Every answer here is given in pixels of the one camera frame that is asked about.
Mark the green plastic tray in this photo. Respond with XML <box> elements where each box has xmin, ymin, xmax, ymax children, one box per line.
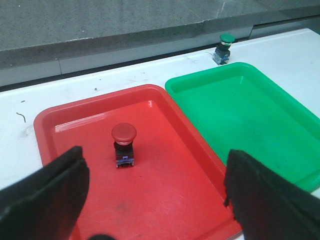
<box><xmin>165</xmin><ymin>62</ymin><xmax>320</xmax><ymax>192</ymax></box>

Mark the red mushroom push button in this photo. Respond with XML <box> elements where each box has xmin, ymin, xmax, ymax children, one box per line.
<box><xmin>111</xmin><ymin>122</ymin><xmax>137</xmax><ymax>168</ymax></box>

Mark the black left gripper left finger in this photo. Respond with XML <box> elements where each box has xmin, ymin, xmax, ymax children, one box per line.
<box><xmin>0</xmin><ymin>146</ymin><xmax>90</xmax><ymax>240</ymax></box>

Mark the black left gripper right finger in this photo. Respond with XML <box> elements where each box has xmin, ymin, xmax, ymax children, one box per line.
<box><xmin>224</xmin><ymin>149</ymin><xmax>320</xmax><ymax>240</ymax></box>

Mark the grey stone counter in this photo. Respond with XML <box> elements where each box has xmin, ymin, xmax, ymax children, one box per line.
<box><xmin>0</xmin><ymin>0</ymin><xmax>320</xmax><ymax>88</ymax></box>

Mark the red plastic tray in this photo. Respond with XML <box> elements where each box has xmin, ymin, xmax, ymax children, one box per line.
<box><xmin>34</xmin><ymin>84</ymin><xmax>241</xmax><ymax>240</ymax></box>

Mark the green mushroom push button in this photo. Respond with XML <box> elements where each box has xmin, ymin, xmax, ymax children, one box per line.
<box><xmin>212</xmin><ymin>33</ymin><xmax>235</xmax><ymax>65</ymax></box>

